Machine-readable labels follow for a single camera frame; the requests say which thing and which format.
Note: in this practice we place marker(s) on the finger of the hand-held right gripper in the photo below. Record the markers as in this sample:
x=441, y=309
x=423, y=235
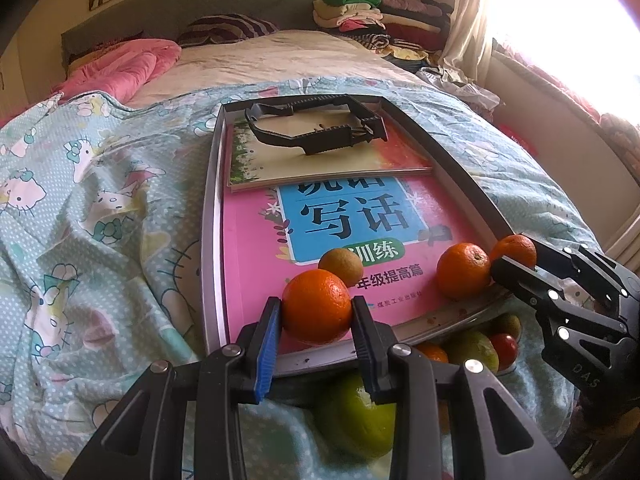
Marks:
x=520, y=275
x=575, y=265

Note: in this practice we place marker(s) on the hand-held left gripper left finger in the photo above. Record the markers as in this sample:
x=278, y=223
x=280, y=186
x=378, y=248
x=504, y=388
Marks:
x=265, y=355

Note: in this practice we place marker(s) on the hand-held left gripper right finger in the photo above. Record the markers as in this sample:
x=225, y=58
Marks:
x=365, y=332

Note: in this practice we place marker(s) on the small brown round fruit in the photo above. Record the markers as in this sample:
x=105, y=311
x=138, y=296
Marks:
x=509, y=324
x=340, y=266

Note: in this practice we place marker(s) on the orange with stem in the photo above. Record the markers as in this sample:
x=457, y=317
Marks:
x=462, y=271
x=432, y=353

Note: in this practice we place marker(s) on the red tomato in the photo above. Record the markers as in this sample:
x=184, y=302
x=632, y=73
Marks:
x=505, y=350

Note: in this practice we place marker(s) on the round green fruit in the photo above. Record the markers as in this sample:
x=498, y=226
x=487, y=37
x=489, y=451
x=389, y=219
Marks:
x=472, y=350

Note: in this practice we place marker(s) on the large green citrus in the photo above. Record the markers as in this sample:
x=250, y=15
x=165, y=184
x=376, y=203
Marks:
x=352, y=422

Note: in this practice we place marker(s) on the grey cardboard tray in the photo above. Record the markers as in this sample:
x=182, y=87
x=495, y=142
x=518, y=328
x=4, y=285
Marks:
x=212, y=240

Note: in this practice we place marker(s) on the pink book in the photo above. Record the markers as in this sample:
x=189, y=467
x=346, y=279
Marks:
x=250, y=270

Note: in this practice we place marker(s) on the red cloth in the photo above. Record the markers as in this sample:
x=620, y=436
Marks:
x=520, y=140

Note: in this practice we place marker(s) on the floral windowsill cloth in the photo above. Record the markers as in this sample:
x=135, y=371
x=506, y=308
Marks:
x=600, y=110

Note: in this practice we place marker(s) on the crumpled white cloth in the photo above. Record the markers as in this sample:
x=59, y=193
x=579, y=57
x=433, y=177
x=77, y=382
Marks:
x=460, y=85

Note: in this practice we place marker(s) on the printed cartoon cat blanket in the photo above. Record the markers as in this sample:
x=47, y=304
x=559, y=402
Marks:
x=100, y=240

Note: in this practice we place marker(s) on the cream curtain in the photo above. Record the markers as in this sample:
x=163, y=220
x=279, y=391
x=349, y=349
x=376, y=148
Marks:
x=465, y=20

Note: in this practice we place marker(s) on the beige bed sheet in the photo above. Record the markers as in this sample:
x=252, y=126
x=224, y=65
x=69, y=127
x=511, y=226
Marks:
x=280, y=60

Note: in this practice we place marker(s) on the pile of folded clothes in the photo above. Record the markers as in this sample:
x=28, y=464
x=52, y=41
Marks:
x=385, y=20

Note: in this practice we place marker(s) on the pink quilt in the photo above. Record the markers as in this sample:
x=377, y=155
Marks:
x=130, y=67

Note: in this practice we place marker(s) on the striped pillow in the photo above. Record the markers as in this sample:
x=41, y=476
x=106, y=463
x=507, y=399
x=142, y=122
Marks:
x=225, y=29

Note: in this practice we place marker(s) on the green fabric headboard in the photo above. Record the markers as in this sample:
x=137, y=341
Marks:
x=175, y=5

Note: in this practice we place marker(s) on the black plastic frame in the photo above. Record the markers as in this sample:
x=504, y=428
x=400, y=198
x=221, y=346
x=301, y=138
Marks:
x=325, y=140

